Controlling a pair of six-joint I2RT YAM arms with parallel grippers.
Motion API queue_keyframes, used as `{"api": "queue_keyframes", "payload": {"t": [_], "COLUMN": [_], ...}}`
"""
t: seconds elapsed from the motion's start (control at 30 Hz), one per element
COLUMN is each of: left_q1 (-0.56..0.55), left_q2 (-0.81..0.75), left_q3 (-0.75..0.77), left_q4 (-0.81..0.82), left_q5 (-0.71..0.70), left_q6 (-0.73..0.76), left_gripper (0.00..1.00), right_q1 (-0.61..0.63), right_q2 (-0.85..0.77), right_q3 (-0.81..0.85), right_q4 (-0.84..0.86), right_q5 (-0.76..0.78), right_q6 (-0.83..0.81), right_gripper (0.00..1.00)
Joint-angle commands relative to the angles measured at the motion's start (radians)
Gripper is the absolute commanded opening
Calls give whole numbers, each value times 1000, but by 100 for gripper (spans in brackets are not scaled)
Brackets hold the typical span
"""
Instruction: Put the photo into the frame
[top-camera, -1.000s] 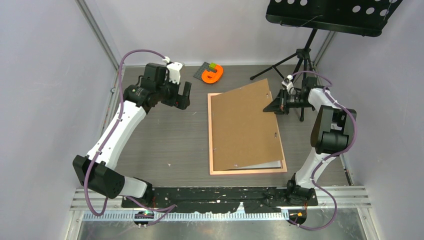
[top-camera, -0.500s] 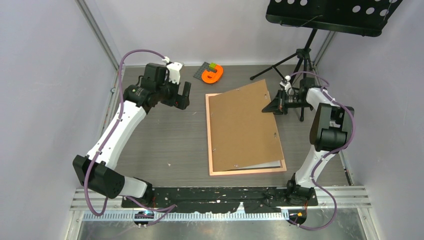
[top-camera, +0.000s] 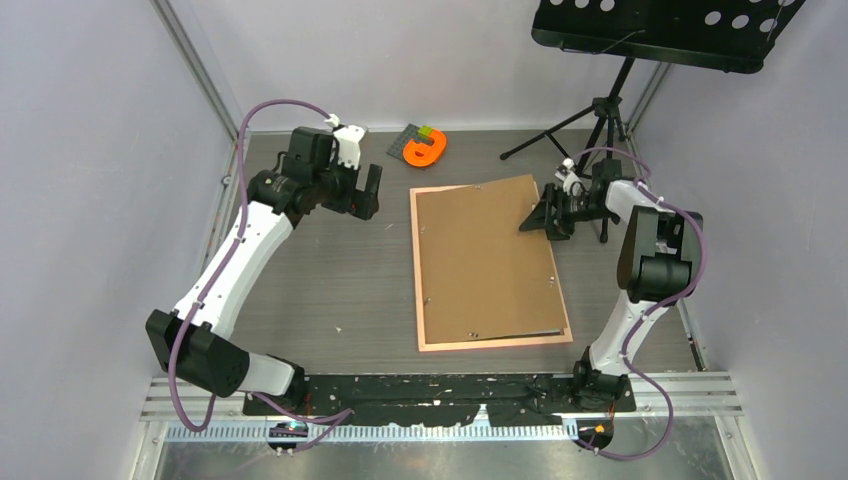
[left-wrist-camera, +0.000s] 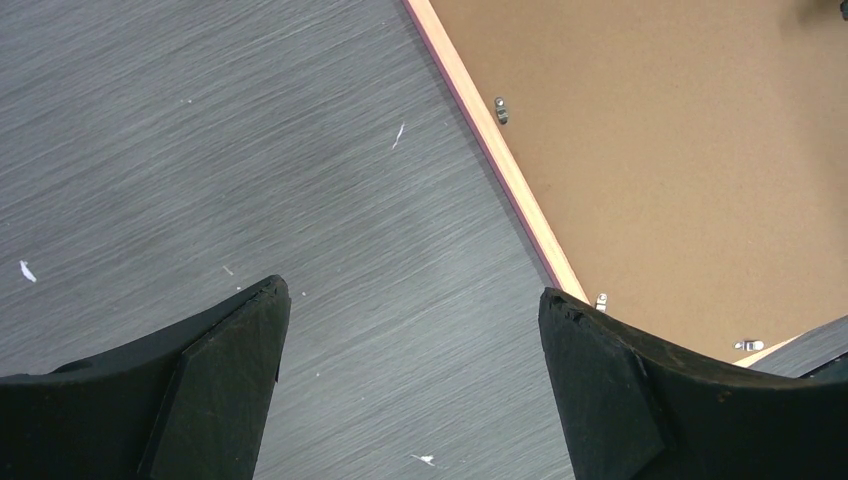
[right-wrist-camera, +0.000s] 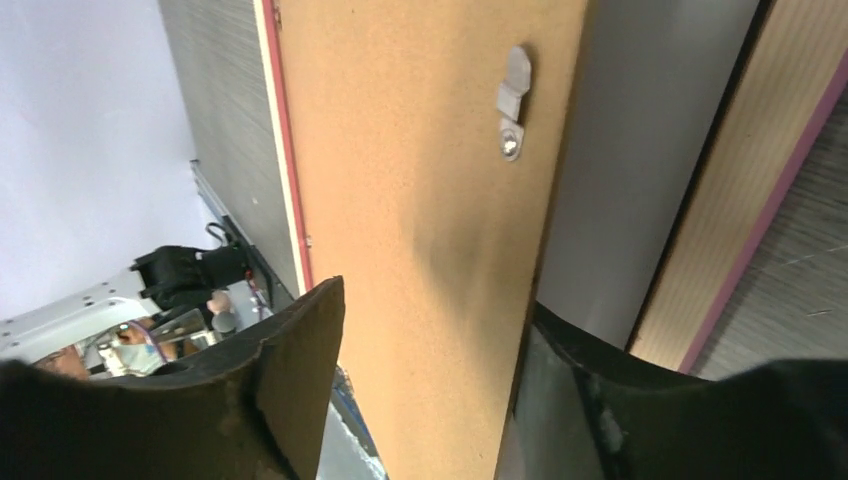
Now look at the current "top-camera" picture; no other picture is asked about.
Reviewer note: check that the pink wooden picture frame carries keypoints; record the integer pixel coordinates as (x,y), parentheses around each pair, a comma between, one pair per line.
(464,346)

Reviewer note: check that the aluminium rail front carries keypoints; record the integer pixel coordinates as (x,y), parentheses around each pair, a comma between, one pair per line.
(676,396)

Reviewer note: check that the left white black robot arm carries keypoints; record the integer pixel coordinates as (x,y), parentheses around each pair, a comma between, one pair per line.
(192,340)

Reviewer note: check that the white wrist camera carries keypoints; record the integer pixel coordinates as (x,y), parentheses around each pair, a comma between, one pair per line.
(349,138)
(572,185)

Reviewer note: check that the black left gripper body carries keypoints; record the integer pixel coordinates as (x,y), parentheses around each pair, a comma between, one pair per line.
(338,188)

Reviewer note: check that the brown cardboard backing board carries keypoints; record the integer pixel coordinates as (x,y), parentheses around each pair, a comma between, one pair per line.
(490,258)

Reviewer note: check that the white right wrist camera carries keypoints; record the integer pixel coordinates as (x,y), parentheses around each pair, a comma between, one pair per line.
(572,185)

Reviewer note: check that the green toy brick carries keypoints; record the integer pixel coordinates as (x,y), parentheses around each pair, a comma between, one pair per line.
(424,134)

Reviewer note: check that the black music stand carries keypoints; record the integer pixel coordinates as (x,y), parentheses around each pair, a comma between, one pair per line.
(727,36)

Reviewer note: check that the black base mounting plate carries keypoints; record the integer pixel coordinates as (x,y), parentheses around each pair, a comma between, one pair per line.
(441,400)

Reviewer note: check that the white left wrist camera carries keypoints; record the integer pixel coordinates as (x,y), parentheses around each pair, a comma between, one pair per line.
(349,138)

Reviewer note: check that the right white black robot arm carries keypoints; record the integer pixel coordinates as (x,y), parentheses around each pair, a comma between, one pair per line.
(660,262)

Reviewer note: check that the grey building plate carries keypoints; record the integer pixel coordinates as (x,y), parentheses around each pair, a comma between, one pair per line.
(396,148)

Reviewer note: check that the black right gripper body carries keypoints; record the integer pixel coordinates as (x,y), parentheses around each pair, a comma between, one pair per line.
(579,209)

